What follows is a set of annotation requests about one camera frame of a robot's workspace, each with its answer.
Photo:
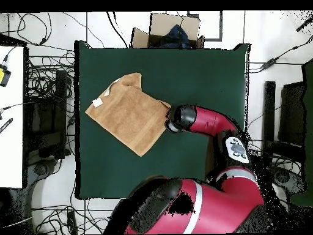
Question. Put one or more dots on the white desk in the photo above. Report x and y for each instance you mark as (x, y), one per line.
(11, 146)

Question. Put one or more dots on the grey pedestal leg foot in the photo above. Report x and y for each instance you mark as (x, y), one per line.
(41, 169)
(286, 177)

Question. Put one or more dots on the black equipment stand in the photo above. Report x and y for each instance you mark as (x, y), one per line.
(60, 98)

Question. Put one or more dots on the black power adapter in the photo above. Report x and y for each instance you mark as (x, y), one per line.
(269, 63)

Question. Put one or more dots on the black ruler strip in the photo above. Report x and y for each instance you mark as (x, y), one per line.
(6, 125)

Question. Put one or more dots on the brown cardboard box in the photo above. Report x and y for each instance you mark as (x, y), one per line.
(163, 24)

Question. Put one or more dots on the dark blue garment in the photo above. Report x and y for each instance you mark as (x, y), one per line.
(176, 36)

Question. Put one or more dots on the dark green table cloth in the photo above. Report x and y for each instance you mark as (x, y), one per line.
(195, 73)

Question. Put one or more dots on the tan terry towel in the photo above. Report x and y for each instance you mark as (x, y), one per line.
(129, 115)

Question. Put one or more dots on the dark green fabric cover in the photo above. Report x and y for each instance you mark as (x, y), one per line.
(308, 122)

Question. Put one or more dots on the black upright bar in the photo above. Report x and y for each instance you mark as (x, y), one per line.
(269, 110)

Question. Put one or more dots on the yellow and black device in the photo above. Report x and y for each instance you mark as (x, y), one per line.
(3, 76)

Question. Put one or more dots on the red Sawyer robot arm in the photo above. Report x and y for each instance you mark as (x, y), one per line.
(207, 208)

